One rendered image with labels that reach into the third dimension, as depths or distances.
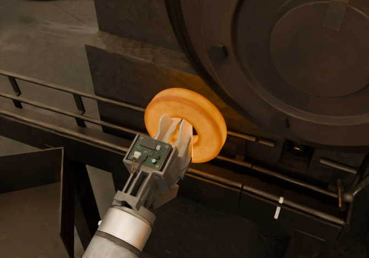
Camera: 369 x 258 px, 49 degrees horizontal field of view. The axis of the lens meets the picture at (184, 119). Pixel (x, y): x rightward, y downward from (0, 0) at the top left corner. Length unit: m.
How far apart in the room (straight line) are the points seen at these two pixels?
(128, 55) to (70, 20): 1.88
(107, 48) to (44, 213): 0.38
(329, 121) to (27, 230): 0.66
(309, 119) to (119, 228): 0.31
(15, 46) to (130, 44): 1.74
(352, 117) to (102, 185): 1.32
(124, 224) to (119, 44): 0.41
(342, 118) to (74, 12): 2.40
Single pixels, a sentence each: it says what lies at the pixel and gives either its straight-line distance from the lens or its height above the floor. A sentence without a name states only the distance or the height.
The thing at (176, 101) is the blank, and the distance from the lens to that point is 0.69.
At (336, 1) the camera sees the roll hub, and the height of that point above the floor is 1.17.
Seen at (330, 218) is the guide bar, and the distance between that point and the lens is 0.80.
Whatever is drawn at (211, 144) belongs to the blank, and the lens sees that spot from 0.73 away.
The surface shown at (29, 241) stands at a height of 0.60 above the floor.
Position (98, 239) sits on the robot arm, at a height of 0.83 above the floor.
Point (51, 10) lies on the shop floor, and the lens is 2.85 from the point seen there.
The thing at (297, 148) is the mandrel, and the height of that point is 0.75.
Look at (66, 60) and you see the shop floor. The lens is 2.36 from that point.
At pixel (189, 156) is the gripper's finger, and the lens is 0.69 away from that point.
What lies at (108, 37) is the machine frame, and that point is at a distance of 0.90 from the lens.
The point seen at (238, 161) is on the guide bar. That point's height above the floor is 0.70.
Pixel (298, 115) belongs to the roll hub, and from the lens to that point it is 0.52.
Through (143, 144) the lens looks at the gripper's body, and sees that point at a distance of 0.64.
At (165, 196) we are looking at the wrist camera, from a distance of 0.69.
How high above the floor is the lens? 1.36
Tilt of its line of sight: 45 degrees down
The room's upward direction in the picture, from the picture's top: straight up
